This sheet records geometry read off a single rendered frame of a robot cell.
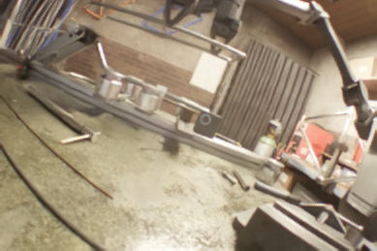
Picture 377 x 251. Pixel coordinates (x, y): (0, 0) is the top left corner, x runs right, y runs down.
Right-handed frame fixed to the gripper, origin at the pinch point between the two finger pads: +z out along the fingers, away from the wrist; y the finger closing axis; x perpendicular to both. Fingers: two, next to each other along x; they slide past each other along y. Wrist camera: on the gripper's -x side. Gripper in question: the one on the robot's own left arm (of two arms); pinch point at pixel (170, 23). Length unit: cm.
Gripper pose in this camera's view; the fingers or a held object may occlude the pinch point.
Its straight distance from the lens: 42.9
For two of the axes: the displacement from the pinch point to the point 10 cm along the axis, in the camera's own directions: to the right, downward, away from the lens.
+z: -3.6, 9.3, 0.8
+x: 9.3, 3.6, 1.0
